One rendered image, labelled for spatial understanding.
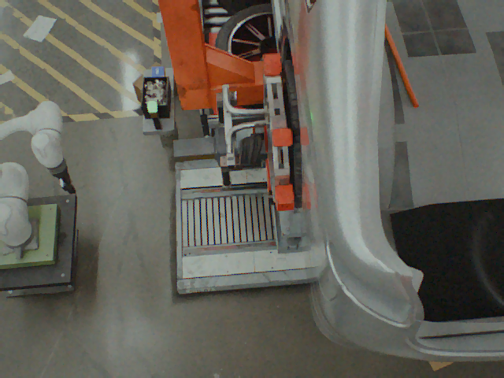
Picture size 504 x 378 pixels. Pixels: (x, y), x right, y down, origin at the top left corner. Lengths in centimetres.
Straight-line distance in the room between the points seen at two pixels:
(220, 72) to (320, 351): 150
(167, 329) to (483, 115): 186
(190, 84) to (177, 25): 40
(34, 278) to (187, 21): 146
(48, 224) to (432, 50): 204
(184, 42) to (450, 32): 120
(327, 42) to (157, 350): 195
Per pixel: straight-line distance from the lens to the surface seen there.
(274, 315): 326
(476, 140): 269
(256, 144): 248
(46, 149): 256
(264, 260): 328
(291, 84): 248
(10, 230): 308
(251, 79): 311
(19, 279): 325
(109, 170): 375
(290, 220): 321
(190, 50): 289
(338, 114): 176
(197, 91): 312
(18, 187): 316
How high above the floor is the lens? 311
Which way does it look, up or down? 61 degrees down
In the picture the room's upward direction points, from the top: 4 degrees counter-clockwise
